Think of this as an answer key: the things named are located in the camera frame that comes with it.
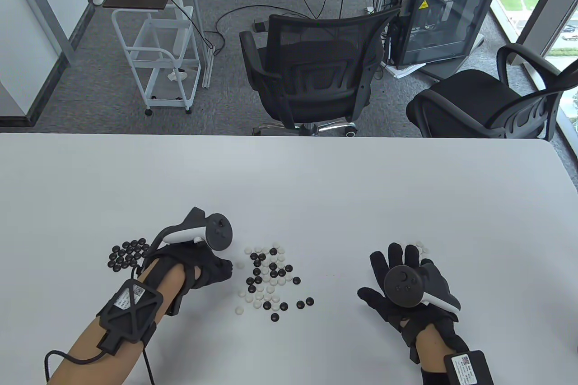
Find person's left hand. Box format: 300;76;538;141
140;241;234;317

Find person's right hand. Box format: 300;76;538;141
357;243;470;365

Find pile of mixed Go stones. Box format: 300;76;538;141
235;243;315;322

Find group of black Go stones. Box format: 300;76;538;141
107;239;150;270

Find person's left forearm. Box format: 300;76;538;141
47;263;188;385

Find black white right hand controller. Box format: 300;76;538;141
384;265;461;314

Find black white hand controller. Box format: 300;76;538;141
384;265;461;314
162;207;233;251

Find black white left hand controller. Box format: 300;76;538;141
162;207;233;251

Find black office chair curved armrests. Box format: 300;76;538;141
406;43;578;139

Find white papers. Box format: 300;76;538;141
384;62;427;79

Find white rolling cart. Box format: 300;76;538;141
112;6;201;116

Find black mesh office chair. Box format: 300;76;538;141
239;7;402;137

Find aluminium profile rods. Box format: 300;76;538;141
183;0;215;88

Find black glass computer tower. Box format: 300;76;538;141
389;0;499;67

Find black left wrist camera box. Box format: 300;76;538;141
96;279;164;356

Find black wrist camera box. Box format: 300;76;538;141
444;350;494;385
96;279;164;356

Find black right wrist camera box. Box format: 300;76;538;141
444;350;494;385

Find black looped floor cable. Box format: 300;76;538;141
216;5;312;57

